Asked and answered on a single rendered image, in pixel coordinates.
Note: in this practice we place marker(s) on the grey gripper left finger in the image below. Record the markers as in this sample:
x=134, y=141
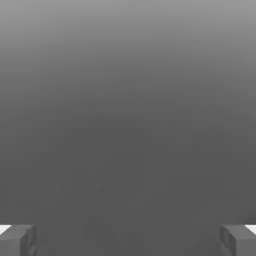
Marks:
x=16, y=240

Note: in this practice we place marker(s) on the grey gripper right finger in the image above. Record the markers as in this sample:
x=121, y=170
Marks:
x=240, y=240

